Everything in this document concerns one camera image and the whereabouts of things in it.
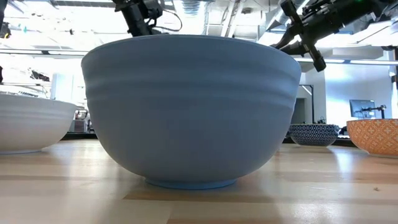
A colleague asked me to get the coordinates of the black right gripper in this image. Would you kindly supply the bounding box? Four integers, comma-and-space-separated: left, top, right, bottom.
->
269, 0, 379, 73

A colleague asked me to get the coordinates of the bowl yellow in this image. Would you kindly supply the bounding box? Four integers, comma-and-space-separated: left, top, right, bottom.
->
288, 123, 341, 147

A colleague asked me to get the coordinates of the large plain blue bowl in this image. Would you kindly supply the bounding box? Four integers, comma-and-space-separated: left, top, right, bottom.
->
81, 34, 302, 190

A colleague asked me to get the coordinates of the bowl turquoise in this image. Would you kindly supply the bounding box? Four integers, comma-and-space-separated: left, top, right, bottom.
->
346, 118, 398, 159

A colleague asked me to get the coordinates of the large plain white bowl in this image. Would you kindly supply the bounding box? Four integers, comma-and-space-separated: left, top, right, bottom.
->
0, 93, 78, 156

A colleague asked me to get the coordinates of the dark computer monitor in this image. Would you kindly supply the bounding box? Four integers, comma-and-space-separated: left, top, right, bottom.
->
349, 99, 376, 119

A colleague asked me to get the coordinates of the grey storage cart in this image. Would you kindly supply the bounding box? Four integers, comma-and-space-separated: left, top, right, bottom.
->
70, 108, 94, 134

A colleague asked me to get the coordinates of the black hanging device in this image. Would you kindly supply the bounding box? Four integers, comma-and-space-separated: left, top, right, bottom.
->
0, 21, 12, 40

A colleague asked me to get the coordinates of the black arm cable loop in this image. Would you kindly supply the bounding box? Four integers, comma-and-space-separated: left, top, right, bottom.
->
154, 8, 183, 32

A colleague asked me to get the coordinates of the silver ventilation duct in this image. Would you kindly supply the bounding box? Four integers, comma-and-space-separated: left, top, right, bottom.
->
180, 0, 208, 35

